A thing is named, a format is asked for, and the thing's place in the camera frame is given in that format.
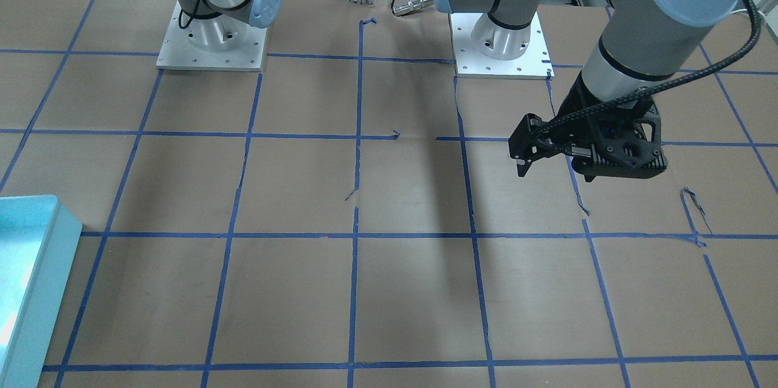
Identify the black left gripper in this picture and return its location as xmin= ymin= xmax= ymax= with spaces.
xmin=508 ymin=97 xmax=669 ymax=182

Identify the light blue storage bin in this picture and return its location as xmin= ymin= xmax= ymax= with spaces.
xmin=1 ymin=195 xmax=83 ymax=387

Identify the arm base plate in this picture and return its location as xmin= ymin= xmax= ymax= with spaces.
xmin=449 ymin=12 xmax=555 ymax=80
xmin=156 ymin=3 xmax=267 ymax=72

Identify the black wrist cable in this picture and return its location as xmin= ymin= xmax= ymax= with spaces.
xmin=535 ymin=0 xmax=763 ymax=139

